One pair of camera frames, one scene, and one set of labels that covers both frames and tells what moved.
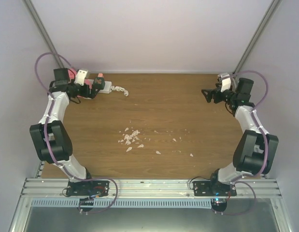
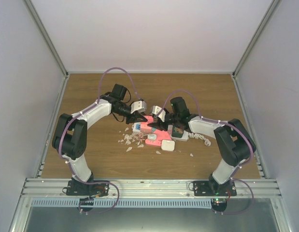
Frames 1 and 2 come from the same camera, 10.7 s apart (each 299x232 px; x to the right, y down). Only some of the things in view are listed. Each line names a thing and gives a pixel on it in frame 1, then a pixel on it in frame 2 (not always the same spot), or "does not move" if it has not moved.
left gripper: [88, 95] to [133, 118]
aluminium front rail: [43, 188] does not move
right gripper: [210, 92] to [159, 125]
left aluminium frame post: [36, 21] does not move
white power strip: [107, 88] to [136, 128]
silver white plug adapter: [226, 82] to [156, 109]
